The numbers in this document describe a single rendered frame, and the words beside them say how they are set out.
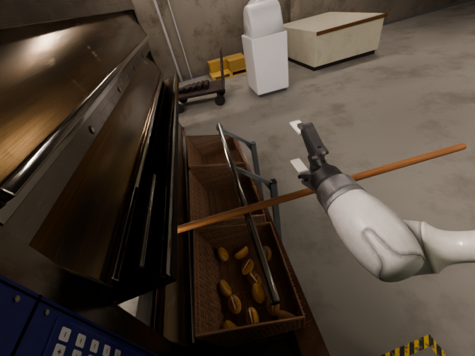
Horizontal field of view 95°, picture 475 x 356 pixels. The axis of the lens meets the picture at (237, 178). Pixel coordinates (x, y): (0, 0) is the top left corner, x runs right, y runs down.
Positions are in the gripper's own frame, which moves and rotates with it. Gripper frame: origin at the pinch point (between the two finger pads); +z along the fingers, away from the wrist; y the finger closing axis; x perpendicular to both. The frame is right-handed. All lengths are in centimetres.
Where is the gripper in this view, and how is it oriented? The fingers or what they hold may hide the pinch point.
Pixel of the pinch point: (295, 143)
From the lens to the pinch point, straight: 69.0
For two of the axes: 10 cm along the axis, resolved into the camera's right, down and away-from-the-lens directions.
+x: 9.6, -2.7, 0.5
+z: -2.1, -6.1, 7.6
